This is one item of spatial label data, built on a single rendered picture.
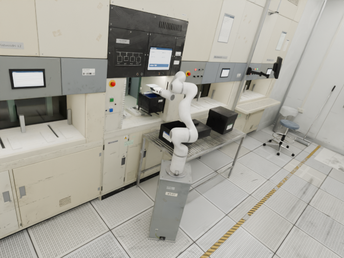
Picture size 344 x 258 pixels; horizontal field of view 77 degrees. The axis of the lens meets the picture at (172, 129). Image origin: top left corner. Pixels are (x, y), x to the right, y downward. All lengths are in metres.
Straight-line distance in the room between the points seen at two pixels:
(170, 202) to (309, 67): 4.77
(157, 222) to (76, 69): 1.50
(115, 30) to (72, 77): 0.50
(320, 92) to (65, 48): 5.26
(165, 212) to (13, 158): 1.29
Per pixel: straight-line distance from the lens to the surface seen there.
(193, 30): 2.54
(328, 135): 6.04
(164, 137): 2.33
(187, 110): 1.76
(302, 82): 6.01
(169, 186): 1.90
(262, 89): 5.07
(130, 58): 2.05
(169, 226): 2.25
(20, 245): 2.48
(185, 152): 1.80
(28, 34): 1.71
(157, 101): 2.40
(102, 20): 1.87
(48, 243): 2.43
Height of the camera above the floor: 1.92
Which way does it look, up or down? 26 degrees down
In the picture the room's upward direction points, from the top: 11 degrees clockwise
